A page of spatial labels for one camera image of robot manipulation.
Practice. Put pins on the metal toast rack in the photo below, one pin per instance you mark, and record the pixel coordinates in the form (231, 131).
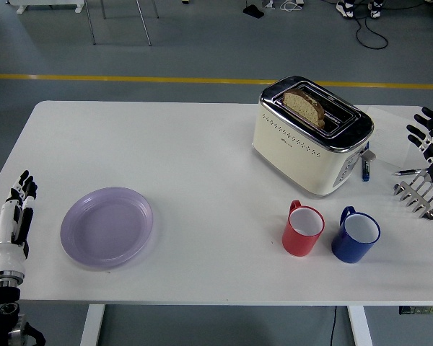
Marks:
(415, 203)

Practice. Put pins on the black foot pedal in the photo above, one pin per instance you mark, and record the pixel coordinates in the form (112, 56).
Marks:
(254, 11)

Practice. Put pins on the bread slice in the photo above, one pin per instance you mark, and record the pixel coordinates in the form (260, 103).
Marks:
(303, 104)

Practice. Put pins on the white paper sheet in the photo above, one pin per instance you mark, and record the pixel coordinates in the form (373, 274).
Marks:
(389, 137)

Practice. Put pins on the black silver pen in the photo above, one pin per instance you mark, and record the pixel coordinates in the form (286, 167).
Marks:
(404, 172)

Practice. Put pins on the blue mug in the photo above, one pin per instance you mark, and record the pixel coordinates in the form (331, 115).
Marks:
(348, 250)

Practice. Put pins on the red mug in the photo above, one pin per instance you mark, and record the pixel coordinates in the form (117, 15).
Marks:
(299, 245)

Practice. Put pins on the cream chrome toaster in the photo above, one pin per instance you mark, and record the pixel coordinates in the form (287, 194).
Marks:
(296, 158)

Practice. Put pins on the table control panel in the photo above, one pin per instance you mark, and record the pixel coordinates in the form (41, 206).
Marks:
(422, 310)

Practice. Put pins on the purple plate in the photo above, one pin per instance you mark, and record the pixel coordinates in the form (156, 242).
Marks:
(104, 229)

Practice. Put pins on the black white sneaker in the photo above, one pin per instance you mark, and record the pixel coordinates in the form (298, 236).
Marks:
(375, 10)
(344, 9)

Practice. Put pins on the white table leg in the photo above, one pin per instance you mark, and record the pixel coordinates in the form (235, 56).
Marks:
(92, 324)
(361, 324)

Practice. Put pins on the blue marker pen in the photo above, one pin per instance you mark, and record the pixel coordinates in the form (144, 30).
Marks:
(365, 173)

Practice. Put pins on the white stand base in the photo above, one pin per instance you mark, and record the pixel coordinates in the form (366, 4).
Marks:
(47, 3)

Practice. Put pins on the grey metal chair frame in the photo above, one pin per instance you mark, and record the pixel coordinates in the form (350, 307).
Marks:
(144, 25)

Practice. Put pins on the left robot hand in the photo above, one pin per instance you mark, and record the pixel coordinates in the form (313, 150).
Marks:
(7, 230)

